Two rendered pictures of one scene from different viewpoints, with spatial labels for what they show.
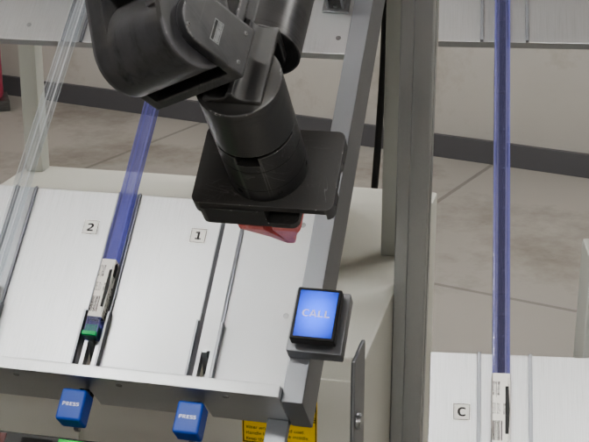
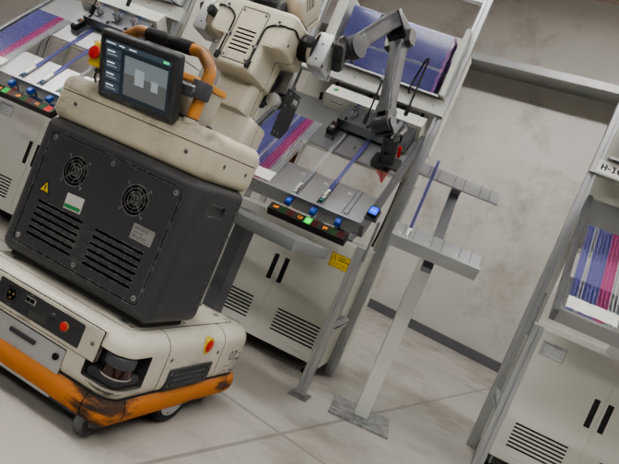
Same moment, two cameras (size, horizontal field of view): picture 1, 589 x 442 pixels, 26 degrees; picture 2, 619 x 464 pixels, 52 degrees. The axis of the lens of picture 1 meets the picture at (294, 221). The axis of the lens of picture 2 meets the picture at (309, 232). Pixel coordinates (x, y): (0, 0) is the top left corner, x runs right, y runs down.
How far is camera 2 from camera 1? 1.54 m
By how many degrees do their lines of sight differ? 15
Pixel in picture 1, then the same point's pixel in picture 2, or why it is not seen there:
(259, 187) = (385, 160)
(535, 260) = not seen: hidden behind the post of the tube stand
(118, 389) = (323, 212)
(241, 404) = (349, 224)
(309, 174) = (393, 164)
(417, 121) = (399, 210)
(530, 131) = not seen: hidden behind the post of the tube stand
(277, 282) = (365, 207)
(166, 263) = (341, 195)
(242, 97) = (391, 139)
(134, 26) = (381, 118)
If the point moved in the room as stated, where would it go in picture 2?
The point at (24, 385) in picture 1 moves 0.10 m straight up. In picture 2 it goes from (301, 205) to (310, 182)
